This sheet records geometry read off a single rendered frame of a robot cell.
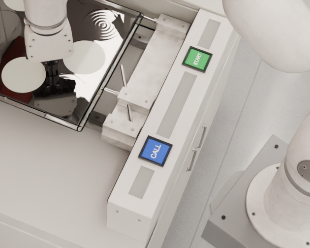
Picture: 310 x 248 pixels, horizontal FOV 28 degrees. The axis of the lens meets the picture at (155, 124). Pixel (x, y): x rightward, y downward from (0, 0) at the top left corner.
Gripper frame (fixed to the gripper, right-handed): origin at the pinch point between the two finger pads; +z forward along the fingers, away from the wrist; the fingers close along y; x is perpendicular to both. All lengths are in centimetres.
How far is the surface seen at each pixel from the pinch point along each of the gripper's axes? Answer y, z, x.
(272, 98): 92, 92, 34
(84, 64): 7.8, 2.0, 0.1
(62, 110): 0.5, 2.0, -11.4
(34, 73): -3.9, 1.9, -0.3
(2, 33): -9.5, 2.1, 12.8
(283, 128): 91, 92, 20
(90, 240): 1.2, 10.0, -39.5
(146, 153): 14.9, -4.4, -28.9
